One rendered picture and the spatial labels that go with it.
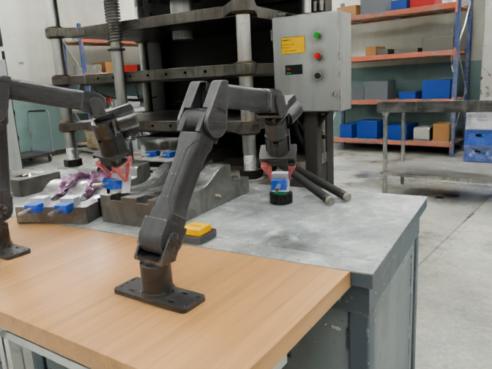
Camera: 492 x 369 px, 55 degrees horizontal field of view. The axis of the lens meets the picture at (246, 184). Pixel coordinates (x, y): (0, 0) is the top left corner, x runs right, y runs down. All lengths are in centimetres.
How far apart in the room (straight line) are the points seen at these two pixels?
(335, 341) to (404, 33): 708
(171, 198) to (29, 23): 853
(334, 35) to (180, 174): 119
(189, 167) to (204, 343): 35
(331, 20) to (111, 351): 154
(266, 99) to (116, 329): 62
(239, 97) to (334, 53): 96
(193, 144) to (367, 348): 63
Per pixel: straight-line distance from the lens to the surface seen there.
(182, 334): 86
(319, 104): 202
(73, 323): 96
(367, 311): 116
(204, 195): 154
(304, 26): 205
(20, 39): 926
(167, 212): 94
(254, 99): 113
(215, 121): 99
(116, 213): 152
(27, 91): 138
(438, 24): 789
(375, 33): 823
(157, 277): 96
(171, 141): 235
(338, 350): 126
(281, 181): 131
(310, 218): 144
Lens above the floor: 123
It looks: 13 degrees down
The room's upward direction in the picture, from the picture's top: 3 degrees counter-clockwise
